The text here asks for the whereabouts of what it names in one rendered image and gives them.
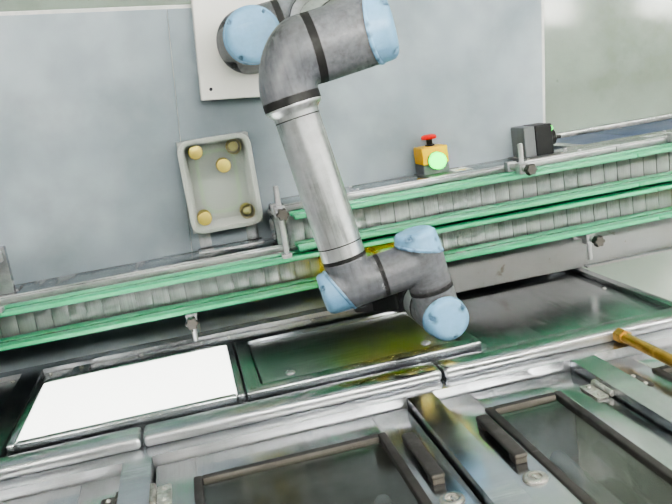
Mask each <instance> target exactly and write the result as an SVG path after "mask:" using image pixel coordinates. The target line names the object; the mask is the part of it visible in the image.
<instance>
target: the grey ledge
mask: <svg viewBox="0 0 672 504"><path fill-rule="evenodd" d="M598 235H601V236H603V239H605V242H604V246H600V247H595V246H594V244H592V255H593V259H592V260H588V255H587V245H586V244H583V243H582V239H577V240H571V239H570V238H566V239H561V240H556V241H551V242H546V243H541V244H536V245H531V246H526V247H521V248H516V249H511V250H506V251H501V252H496V253H491V254H486V255H481V256H476V257H471V258H466V259H461V260H456V261H451V262H446V263H447V266H448V270H449V273H450V276H451V280H452V282H453V285H454V288H455V292H456V293H460V292H465V291H469V290H474V289H479V288H484V287H489V286H493V285H498V284H503V283H508V282H513V281H518V280H522V279H527V278H532V277H537V276H542V275H546V274H551V273H556V272H561V271H566V270H570V269H575V268H580V267H586V268H591V267H595V266H600V265H605V264H610V263H615V262H619V261H624V260H629V259H634V258H639V257H643V256H648V255H653V254H658V253H663V252H667V251H672V217H671V218H666V219H661V220H656V221H651V222H646V223H641V224H636V225H631V226H626V227H621V228H616V229H611V230H606V231H601V232H596V233H595V236H598Z"/></svg>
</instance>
